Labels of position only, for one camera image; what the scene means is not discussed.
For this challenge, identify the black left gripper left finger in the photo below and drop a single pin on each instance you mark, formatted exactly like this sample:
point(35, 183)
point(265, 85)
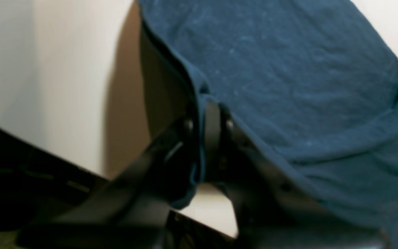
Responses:
point(131, 211)

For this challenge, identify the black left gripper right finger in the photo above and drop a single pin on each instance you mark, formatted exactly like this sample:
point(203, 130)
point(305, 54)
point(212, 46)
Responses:
point(271, 211)

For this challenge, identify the dark blue t-shirt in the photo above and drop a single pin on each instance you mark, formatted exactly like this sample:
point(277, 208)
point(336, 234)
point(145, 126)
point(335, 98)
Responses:
point(311, 82)

